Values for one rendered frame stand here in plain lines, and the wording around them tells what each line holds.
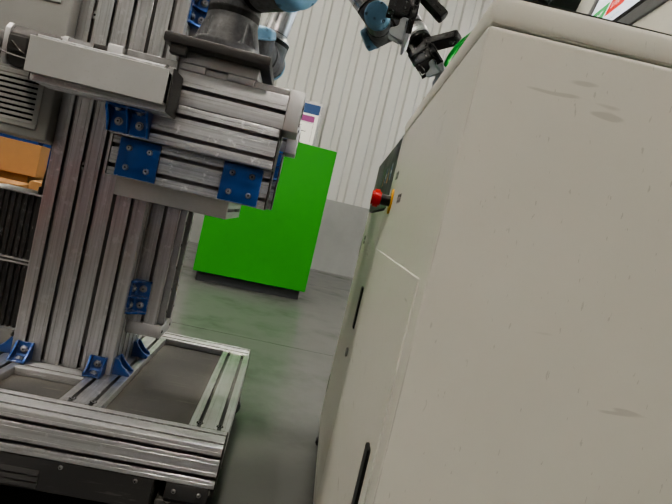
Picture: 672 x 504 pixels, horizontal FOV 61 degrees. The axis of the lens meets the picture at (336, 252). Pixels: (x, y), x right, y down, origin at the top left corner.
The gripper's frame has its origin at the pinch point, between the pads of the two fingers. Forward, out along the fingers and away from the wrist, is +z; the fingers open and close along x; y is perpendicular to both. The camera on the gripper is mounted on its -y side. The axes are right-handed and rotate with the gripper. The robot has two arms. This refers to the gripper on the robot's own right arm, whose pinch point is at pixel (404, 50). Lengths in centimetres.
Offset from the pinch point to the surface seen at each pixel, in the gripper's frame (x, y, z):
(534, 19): 105, -6, 27
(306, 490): 6, -2, 123
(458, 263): 105, -5, 51
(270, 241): -318, 58, 79
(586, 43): 105, -12, 28
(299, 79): -639, 102, -127
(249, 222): -314, 77, 67
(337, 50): -646, 61, -179
